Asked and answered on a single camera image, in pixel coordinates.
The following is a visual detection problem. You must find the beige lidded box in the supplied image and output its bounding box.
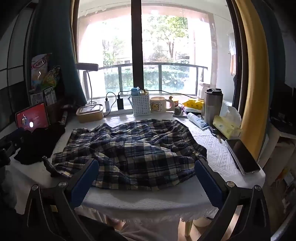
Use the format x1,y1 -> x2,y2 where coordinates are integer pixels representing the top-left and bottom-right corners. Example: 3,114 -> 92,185
76,104 -> 104,123

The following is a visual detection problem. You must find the black cable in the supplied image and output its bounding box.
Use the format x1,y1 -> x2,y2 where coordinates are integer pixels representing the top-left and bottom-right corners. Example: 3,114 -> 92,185
118,89 -> 205,98

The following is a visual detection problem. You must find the teal curtain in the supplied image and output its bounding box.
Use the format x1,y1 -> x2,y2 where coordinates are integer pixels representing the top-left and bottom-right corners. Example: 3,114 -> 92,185
35,0 -> 87,106

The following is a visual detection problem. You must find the small black object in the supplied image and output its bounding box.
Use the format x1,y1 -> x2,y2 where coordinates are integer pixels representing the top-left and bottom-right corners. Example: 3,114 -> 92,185
209,126 -> 223,144

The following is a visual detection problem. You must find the blue tan plaid shirt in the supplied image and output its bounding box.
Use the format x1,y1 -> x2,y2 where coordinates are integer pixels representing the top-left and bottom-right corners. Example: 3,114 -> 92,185
51,119 -> 208,191

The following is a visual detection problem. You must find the dark slim can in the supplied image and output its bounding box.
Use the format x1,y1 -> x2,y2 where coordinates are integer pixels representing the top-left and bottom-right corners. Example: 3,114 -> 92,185
60,105 -> 70,127

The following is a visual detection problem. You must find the smartphone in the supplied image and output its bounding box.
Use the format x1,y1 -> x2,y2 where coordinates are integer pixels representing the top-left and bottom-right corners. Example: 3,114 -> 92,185
225,139 -> 261,175

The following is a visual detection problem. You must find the tablet with red screen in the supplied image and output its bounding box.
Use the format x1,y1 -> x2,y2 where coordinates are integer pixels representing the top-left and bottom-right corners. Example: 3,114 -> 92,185
15,103 -> 50,133

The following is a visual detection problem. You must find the green and yellow snack bag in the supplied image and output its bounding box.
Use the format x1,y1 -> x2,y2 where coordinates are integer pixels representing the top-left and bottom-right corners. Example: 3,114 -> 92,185
40,65 -> 62,91

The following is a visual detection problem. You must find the red and white snack bag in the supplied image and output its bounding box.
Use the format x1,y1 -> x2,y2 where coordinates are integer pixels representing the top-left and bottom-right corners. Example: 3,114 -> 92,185
31,53 -> 52,92

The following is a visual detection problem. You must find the wooden table leg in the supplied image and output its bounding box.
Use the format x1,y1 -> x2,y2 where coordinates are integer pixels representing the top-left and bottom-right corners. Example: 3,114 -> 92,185
184,220 -> 194,237

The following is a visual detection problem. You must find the cream bear mug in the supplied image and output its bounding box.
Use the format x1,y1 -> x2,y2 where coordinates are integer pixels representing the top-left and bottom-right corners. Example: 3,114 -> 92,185
149,96 -> 175,114

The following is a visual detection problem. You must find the balcony railing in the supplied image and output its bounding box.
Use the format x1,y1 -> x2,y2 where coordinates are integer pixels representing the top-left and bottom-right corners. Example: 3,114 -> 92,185
98,62 -> 208,93

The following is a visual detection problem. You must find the small printed box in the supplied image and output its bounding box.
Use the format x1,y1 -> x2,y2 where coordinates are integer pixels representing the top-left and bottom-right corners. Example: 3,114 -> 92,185
44,87 -> 57,105
30,91 -> 44,106

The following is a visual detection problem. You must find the yellow snack packet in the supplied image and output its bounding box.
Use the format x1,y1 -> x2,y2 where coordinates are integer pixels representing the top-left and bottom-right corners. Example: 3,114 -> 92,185
182,98 -> 205,110

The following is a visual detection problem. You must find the hanging laundry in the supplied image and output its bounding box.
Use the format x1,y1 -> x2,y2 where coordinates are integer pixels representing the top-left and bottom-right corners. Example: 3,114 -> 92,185
228,34 -> 237,76

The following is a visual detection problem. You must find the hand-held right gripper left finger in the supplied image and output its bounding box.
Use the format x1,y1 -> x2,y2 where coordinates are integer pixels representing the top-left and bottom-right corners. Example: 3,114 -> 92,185
23,158 -> 100,241

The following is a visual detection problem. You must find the side shelf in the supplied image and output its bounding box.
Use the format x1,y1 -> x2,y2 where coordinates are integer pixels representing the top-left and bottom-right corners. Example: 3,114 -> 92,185
259,81 -> 296,232

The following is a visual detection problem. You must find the white tube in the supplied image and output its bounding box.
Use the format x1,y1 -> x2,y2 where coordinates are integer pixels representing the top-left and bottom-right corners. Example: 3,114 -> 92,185
187,112 -> 210,130

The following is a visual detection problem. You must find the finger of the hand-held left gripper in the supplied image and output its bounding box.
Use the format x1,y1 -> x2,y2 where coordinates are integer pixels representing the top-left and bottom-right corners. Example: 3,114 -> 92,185
42,156 -> 61,178

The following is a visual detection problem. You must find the yellow curtain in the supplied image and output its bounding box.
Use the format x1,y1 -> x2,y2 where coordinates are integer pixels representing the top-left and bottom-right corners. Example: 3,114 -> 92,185
235,0 -> 272,160

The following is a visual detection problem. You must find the steel tumbler with black lid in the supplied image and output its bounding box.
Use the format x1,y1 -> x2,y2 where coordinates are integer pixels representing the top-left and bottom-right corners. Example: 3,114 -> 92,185
203,88 -> 223,126

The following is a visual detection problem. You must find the yellow tissue pack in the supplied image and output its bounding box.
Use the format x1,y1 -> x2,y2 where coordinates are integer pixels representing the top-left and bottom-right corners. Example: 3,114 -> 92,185
212,103 -> 242,139

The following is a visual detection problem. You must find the white textured tablecloth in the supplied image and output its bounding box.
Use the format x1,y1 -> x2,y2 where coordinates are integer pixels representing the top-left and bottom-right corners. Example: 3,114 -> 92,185
9,111 -> 266,223

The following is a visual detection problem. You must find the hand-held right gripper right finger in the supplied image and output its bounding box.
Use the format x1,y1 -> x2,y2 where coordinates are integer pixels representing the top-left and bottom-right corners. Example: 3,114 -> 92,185
194,158 -> 271,241

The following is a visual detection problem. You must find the dark window post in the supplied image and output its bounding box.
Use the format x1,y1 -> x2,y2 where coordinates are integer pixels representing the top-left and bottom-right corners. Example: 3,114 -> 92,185
131,0 -> 144,91

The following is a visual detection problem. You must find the black cloth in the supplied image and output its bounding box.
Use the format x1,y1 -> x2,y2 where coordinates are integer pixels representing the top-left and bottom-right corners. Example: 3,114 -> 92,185
14,123 -> 66,165

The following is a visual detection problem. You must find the desk lamp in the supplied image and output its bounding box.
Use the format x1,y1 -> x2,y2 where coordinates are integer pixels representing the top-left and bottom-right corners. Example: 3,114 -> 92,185
76,62 -> 100,106

